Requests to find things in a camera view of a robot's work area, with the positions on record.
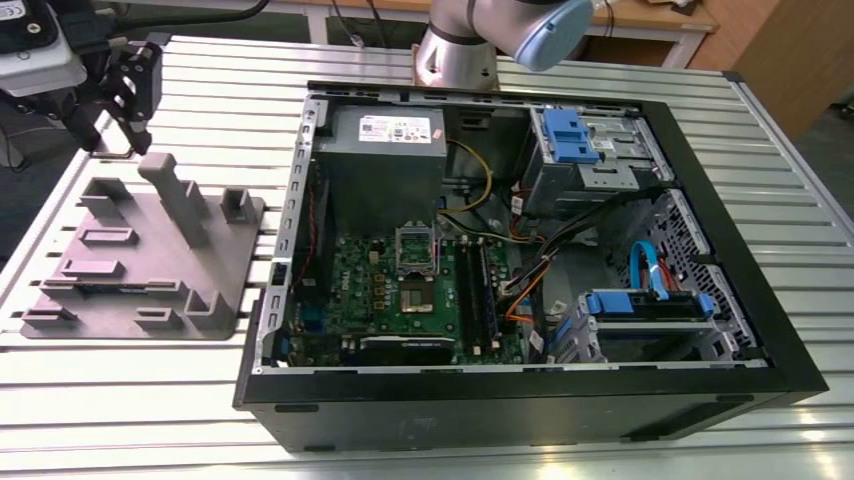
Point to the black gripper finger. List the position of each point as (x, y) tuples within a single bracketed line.
[(137, 85), (83, 125)]

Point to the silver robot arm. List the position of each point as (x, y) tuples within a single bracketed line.
[(454, 60)]

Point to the CPU socket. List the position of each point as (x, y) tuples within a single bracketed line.
[(421, 298)]

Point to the grey parts rack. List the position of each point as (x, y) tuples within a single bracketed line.
[(168, 280)]

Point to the grey power supply unit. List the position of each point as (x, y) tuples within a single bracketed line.
[(381, 190)]

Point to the green motherboard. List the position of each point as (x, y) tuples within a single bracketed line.
[(361, 310)]

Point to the blue drive carrier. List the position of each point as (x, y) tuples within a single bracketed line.
[(568, 135)]

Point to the black graphics card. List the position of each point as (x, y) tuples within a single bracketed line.
[(401, 350)]

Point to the black RAM slot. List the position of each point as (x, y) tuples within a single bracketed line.
[(472, 300)]

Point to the silver drive cage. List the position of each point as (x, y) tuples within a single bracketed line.
[(601, 185)]

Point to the wooden desk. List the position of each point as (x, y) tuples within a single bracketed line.
[(668, 20)]

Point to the black PC case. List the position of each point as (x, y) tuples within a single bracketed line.
[(468, 420)]

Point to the silver disk bay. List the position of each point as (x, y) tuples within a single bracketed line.
[(655, 326)]

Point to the brown wooden cabinet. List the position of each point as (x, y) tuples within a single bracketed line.
[(788, 60)]

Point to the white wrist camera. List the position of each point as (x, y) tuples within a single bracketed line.
[(41, 70)]

